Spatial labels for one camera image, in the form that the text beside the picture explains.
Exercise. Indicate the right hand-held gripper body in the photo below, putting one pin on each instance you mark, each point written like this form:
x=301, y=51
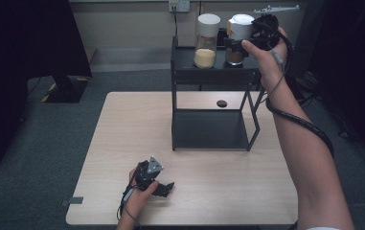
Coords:
x=266, y=32

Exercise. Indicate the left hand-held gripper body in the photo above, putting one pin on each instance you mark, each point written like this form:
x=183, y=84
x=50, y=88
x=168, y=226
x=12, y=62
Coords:
x=148, y=175

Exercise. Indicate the jar of brown powder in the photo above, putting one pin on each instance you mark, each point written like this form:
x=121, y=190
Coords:
x=239, y=28

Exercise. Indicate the jar of yellow powder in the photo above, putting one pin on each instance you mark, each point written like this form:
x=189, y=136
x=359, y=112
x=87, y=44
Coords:
x=206, y=44

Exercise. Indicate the black metal shelf rack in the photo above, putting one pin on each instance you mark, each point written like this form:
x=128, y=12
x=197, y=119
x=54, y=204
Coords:
x=209, y=127

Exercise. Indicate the person's left hand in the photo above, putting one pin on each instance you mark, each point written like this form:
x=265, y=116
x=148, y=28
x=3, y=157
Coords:
x=138, y=199

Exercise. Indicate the person's right hand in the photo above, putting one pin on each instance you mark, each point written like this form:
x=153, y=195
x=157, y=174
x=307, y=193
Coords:
x=269, y=67

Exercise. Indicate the black table grommet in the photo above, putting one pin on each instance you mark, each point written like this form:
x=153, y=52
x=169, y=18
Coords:
x=222, y=103

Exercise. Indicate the black stand base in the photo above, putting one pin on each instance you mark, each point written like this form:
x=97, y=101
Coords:
x=66, y=89

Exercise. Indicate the dark curtain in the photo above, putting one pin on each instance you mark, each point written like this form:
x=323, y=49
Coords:
x=17, y=64

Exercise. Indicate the white wall outlet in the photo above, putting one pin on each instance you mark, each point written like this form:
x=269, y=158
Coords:
x=179, y=5

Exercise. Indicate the grey table bracket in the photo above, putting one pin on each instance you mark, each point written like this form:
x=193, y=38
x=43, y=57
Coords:
x=74, y=201

